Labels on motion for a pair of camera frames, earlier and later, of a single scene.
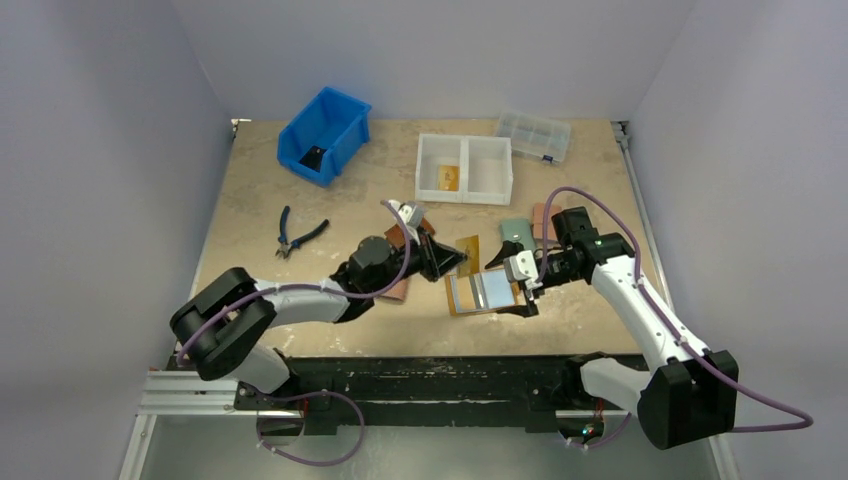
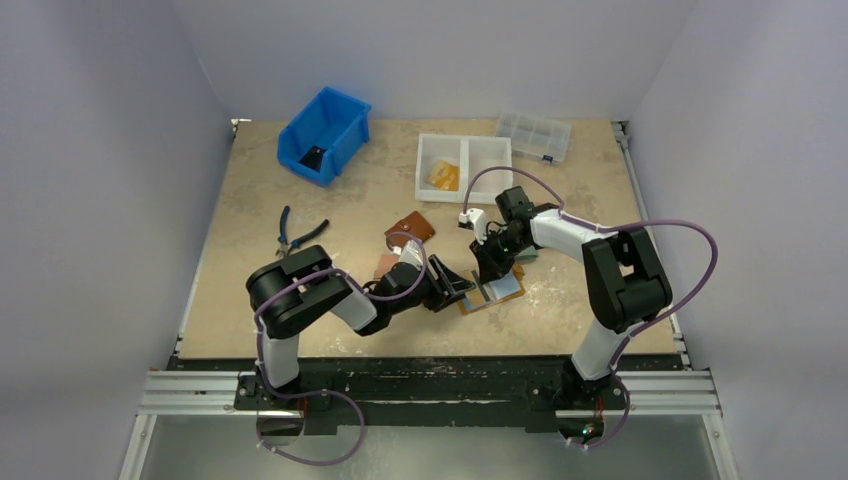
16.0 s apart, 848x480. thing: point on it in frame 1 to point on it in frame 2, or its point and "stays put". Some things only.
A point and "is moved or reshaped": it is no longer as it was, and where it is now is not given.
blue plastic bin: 331,120 stays put
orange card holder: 488,291 is moved or reshaped
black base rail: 327,389 stays put
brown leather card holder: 396,237 stays put
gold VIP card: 448,178 stays put
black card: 312,158 stays put
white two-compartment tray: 463,168 stays put
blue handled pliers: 284,245 stays put
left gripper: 443,258 to 452,283
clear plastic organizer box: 534,137 stays put
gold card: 470,245 to 434,175
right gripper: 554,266 to 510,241
